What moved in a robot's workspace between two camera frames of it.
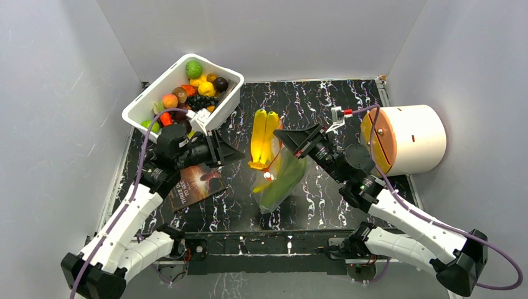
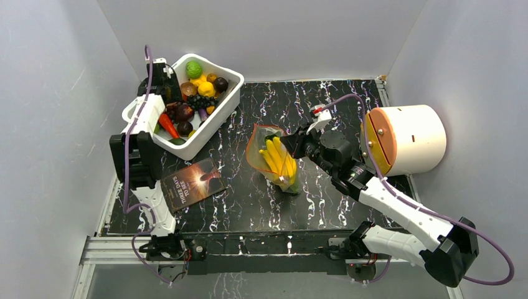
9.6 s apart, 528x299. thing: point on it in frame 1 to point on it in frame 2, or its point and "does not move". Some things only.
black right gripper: x=307 y=141 does not move
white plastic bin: x=140 y=109 does not move
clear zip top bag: x=273 y=188 to x=271 y=158
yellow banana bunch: x=273 y=174 to x=280 y=161
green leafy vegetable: x=291 y=170 to x=294 y=187
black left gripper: x=221 y=153 to x=172 y=83
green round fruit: x=193 y=69 does not move
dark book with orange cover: x=196 y=182 does not move
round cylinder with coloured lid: x=410 y=139 does not move
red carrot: x=166 y=119 does not move
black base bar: x=270 y=251 does not move
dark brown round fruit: x=220 y=84 does not move
